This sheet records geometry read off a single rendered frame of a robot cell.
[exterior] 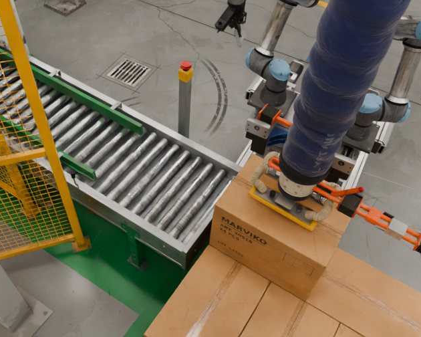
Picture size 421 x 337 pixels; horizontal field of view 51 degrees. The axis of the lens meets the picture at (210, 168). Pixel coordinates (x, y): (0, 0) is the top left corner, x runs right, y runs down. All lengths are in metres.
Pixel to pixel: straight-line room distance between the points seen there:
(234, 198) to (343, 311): 0.83
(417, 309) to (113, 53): 3.38
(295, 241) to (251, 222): 0.22
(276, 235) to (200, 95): 2.19
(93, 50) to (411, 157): 3.06
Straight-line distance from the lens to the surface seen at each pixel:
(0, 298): 2.68
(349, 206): 2.02
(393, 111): 2.45
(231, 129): 3.82
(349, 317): 2.52
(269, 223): 2.18
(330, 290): 2.55
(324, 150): 1.79
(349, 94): 1.58
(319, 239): 2.19
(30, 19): 5.13
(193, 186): 2.73
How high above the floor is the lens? 2.77
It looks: 52 degrees down
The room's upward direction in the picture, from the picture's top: 7 degrees clockwise
